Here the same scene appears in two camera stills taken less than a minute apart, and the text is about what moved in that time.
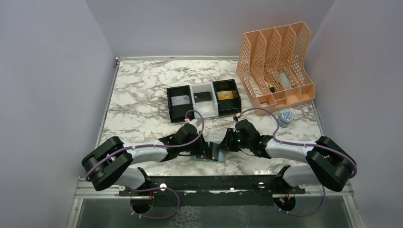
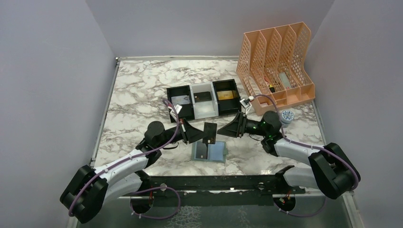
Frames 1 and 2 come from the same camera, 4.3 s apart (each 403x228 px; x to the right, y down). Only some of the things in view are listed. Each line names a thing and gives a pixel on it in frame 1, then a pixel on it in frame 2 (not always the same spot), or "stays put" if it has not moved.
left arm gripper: (203, 148) to (189, 133)
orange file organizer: (271, 65) stays put
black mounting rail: (241, 184) stays put
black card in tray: (202, 96) stays put
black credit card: (216, 151) to (209, 133)
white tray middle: (205, 99) stays put
